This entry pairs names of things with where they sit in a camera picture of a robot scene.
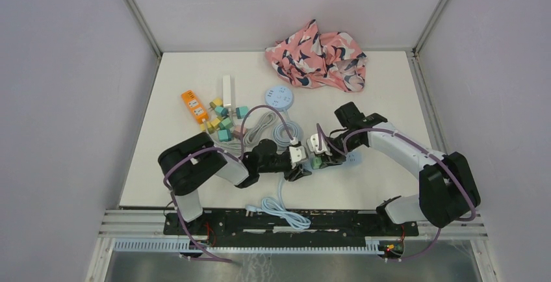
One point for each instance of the green adapter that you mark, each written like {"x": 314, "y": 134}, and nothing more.
{"x": 226, "y": 123}
{"x": 316, "y": 163}

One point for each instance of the yellow USB plug adapter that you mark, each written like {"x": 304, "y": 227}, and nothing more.
{"x": 207, "y": 127}

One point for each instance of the light blue power strip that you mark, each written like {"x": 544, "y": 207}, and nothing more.
{"x": 353, "y": 158}

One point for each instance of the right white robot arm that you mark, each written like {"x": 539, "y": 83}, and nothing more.
{"x": 447, "y": 191}

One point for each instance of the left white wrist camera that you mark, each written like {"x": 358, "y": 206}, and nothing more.
{"x": 298, "y": 155}

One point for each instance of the white power strip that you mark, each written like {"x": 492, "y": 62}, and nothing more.
{"x": 227, "y": 92}

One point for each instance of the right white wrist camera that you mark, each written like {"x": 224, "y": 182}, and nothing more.
{"x": 317, "y": 145}

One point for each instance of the teal USB plug adapter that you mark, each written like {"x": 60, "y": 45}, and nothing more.
{"x": 224, "y": 135}

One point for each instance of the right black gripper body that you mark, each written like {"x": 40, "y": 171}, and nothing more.
{"x": 336, "y": 145}

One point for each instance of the pink patterned cloth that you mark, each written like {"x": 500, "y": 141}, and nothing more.
{"x": 311, "y": 59}

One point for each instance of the orange power strip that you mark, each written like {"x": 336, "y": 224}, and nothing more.
{"x": 195, "y": 106}

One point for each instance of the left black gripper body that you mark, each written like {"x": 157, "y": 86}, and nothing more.
{"x": 279, "y": 164}

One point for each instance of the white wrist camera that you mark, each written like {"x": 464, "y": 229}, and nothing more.
{"x": 317, "y": 145}
{"x": 298, "y": 155}

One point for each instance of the pink adapter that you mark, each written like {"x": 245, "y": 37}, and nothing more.
{"x": 239, "y": 131}

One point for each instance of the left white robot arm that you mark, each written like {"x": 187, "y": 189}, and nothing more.
{"x": 189, "y": 164}

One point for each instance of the round blue socket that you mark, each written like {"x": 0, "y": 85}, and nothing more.
{"x": 279, "y": 97}

